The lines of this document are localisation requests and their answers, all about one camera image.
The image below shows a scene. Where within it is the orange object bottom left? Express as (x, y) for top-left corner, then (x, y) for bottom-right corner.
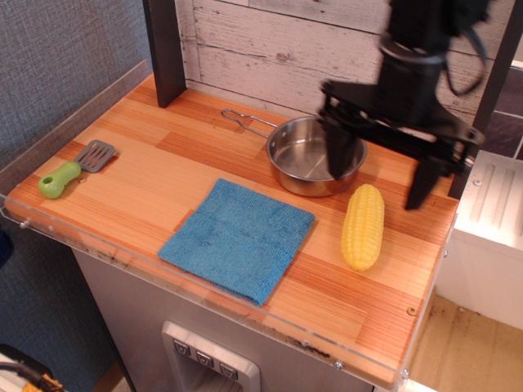
(21, 375), (65, 392)

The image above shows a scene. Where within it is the blue folded cloth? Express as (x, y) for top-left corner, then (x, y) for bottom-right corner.
(158, 179), (315, 306)

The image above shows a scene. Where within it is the silver dispenser panel with buttons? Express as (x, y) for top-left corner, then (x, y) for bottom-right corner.
(162, 321), (262, 391)

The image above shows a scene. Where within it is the dark right shelf post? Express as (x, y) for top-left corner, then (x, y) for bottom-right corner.
(448, 0), (523, 201)

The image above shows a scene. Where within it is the clear acrylic edge guard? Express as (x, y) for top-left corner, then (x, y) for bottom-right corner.
(5, 189), (457, 391)

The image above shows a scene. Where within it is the green handled grey spatula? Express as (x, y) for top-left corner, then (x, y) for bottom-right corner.
(38, 140), (116, 199)

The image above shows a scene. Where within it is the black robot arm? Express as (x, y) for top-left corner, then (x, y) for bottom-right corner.
(320, 1), (488, 210)

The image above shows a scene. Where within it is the small steel saucepan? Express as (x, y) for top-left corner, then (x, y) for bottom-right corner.
(221, 108), (368, 198)

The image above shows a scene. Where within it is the yellow plastic corn cob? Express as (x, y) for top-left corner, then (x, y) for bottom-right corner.
(341, 184), (385, 271)

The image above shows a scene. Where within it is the grey toy fridge cabinet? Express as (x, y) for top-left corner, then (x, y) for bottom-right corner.
(74, 251), (374, 391)

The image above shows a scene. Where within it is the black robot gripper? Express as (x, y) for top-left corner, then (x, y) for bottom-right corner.
(320, 44), (485, 211)

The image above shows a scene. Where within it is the white toy sink unit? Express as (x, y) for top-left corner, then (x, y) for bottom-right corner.
(436, 151), (522, 328)

